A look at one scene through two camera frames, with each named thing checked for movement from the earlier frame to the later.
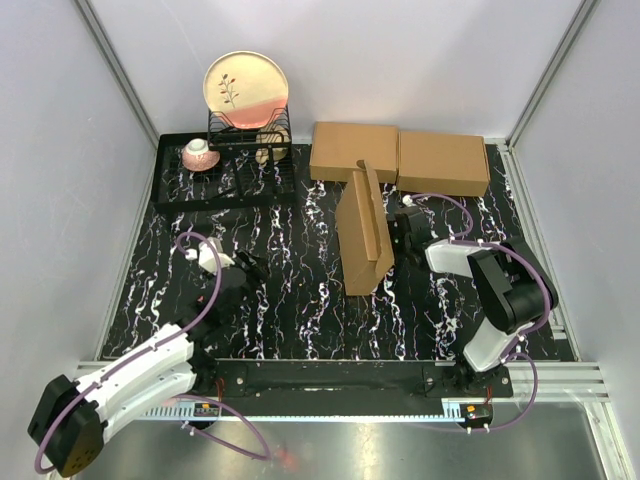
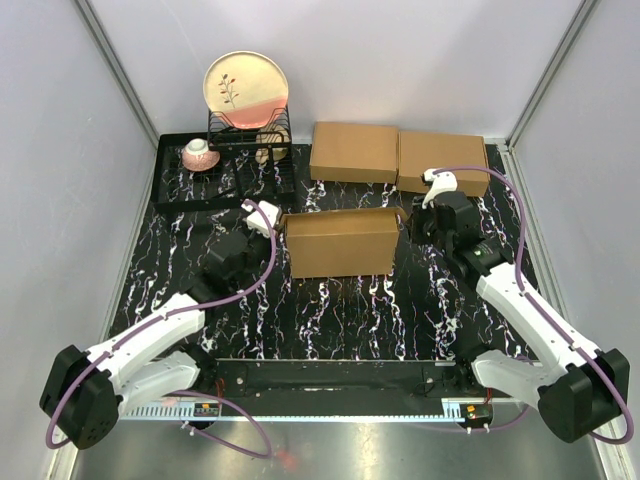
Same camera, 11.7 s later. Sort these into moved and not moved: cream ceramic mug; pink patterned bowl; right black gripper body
Moved: right black gripper body
Not moved: pink patterned bowl; cream ceramic mug
